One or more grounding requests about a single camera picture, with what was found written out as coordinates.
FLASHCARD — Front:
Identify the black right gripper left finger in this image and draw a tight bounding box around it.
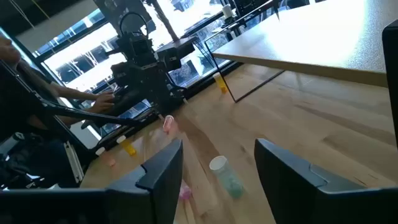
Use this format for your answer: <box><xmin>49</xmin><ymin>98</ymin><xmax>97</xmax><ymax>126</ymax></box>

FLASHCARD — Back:
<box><xmin>0</xmin><ymin>138</ymin><xmax>185</xmax><ymax>224</ymax></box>

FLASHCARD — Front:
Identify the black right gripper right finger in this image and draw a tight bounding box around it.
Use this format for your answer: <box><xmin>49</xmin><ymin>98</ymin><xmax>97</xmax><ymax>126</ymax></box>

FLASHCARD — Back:
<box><xmin>253</xmin><ymin>138</ymin><xmax>398</xmax><ymax>224</ymax></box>

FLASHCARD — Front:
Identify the purple medicine bottle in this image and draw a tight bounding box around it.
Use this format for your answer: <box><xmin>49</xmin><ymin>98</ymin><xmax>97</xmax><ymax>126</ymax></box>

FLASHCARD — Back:
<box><xmin>178</xmin><ymin>183</ymin><xmax>193</xmax><ymax>201</ymax></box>

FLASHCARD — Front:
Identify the pink medicine bottle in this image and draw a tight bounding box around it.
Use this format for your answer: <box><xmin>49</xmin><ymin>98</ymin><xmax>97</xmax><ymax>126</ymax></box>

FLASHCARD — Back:
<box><xmin>162</xmin><ymin>114</ymin><xmax>175</xmax><ymax>134</ymax></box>
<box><xmin>95</xmin><ymin>146</ymin><xmax>116</xmax><ymax>167</ymax></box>

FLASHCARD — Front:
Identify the orange medicine bottle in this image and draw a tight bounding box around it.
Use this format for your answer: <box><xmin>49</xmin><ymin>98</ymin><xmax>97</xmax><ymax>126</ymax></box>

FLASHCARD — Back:
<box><xmin>212</xmin><ymin>72</ymin><xmax>229</xmax><ymax>95</ymax></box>
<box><xmin>116</xmin><ymin>134</ymin><xmax>137</xmax><ymax>157</ymax></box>

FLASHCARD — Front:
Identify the green medicine bottle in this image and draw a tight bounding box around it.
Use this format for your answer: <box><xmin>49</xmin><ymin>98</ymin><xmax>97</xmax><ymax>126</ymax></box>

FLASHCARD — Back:
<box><xmin>208</xmin><ymin>155</ymin><xmax>245</xmax><ymax>200</ymax></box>

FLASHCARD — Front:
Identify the person's hand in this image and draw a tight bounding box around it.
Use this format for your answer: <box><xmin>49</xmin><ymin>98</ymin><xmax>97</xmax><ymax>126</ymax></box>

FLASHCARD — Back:
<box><xmin>88</xmin><ymin>92</ymin><xmax>116</xmax><ymax>114</ymax></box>

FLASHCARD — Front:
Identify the person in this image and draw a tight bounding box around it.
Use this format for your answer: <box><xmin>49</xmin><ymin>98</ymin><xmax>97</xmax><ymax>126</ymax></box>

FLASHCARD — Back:
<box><xmin>0</xmin><ymin>34</ymin><xmax>116</xmax><ymax>187</ymax></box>

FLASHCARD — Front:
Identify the black pegboard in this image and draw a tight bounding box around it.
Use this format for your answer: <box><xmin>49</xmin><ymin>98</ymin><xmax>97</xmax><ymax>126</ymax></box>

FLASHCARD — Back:
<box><xmin>233</xmin><ymin>0</ymin><xmax>280</xmax><ymax>19</ymax></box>

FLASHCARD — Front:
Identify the white cylindrical roll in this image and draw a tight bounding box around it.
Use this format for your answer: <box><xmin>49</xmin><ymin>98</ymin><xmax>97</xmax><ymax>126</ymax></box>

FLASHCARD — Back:
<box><xmin>221</xmin><ymin>4</ymin><xmax>234</xmax><ymax>20</ymax></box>

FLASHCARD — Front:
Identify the black aluminium rig frame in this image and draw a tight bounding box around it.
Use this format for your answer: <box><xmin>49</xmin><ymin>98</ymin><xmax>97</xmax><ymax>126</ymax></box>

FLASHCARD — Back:
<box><xmin>0</xmin><ymin>58</ymin><xmax>246</xmax><ymax>187</ymax></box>

